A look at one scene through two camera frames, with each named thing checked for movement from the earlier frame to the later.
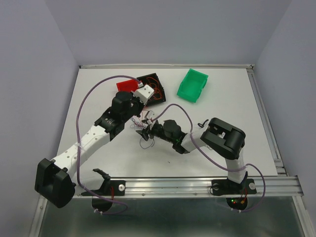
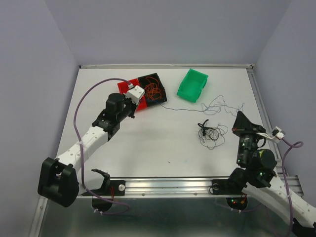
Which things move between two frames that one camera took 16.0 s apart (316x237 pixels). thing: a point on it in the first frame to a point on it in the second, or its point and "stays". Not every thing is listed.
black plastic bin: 152,80 stays
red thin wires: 158,93 stays
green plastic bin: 192,84 stays
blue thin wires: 141,125 to 213,110
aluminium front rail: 274,186 stays
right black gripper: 144,133 to 242,125
